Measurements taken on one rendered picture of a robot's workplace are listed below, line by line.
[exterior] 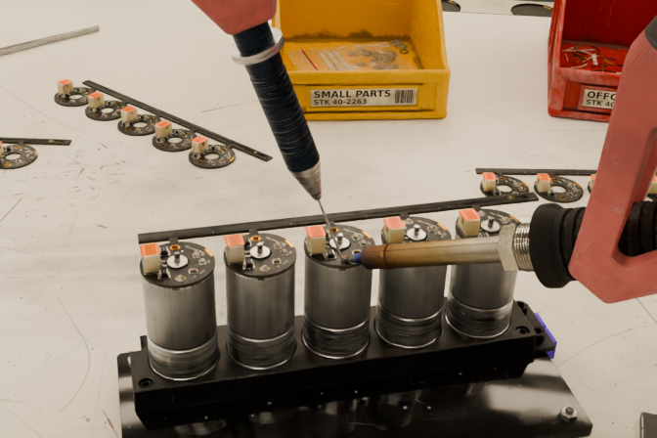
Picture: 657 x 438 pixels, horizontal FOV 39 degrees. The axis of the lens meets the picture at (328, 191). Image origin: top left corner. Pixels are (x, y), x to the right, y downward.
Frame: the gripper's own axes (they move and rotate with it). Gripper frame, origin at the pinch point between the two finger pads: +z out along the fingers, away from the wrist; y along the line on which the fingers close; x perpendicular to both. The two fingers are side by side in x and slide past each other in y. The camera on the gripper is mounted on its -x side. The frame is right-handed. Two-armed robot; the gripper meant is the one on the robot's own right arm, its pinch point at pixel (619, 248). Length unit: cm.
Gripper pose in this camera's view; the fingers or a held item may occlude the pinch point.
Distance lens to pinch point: 27.1
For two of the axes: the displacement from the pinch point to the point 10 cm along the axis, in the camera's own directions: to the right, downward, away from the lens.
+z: -4.2, 6.2, 6.6
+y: -5.2, 4.3, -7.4
